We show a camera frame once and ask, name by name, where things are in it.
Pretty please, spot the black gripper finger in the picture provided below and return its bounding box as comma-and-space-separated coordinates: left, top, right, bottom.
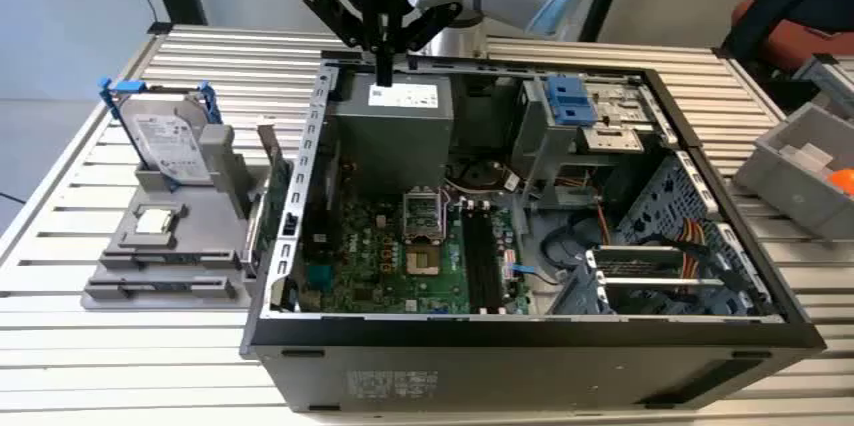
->
299, 0, 388, 87
384, 1, 464, 87

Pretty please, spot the RAM stick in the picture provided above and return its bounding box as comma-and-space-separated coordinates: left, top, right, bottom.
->
135, 254, 203, 268
116, 280, 195, 295

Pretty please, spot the black RAM slot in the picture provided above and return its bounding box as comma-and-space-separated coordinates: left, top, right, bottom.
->
470, 203, 491, 313
463, 203, 483, 313
484, 203, 508, 313
478, 203, 499, 313

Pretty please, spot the grey power supply unit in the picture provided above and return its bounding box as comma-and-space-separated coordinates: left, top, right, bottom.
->
331, 71, 456, 197

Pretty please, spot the blue plastic drive latch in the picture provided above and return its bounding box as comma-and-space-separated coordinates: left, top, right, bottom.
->
545, 74, 593, 126

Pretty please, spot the black round cooler fan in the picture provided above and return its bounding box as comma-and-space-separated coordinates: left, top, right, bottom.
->
452, 158, 508, 192

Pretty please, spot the green graphics card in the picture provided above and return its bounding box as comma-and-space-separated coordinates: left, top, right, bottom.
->
244, 114, 296, 280

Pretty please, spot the hard disk in blue carrier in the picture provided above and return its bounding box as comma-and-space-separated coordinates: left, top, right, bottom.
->
98, 76, 223, 192

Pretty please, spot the grey metal drive bay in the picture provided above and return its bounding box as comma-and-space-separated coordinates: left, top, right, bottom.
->
516, 73, 659, 157

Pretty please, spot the metal socket cover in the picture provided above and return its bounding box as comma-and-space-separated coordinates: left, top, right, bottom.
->
402, 188, 447, 242

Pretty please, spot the grey parts rack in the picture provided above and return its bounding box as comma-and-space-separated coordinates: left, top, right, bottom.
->
79, 124, 268, 312

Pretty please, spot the CPU socket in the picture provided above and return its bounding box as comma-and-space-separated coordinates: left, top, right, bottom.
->
404, 244, 443, 277

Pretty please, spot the silver CPU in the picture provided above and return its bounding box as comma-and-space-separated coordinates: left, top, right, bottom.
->
135, 209, 176, 236

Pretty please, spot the green motherboard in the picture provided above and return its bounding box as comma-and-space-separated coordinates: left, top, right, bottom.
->
292, 195, 535, 317

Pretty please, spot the metal disk bay cage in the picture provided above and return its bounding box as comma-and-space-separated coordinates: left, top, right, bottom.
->
553, 244, 735, 315

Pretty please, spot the red chair seat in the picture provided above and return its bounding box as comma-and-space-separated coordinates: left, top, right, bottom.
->
730, 0, 843, 72

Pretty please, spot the grey blue crate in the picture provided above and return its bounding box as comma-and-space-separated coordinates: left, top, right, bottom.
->
794, 53, 854, 115

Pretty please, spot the white block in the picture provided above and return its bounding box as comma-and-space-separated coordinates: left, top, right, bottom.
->
777, 143, 835, 172

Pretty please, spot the grey plastic bin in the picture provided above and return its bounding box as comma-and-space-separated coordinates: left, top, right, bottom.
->
733, 101, 854, 242

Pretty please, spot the black PC case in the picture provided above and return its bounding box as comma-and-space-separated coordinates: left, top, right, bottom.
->
238, 49, 829, 415

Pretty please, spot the orange ball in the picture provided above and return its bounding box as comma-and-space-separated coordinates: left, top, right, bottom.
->
823, 169, 854, 196

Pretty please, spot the thin wire locking lever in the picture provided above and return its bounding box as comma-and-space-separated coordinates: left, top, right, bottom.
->
436, 189, 451, 243

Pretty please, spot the orange yellow wire bundle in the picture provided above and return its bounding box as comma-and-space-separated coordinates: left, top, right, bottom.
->
670, 219, 709, 307

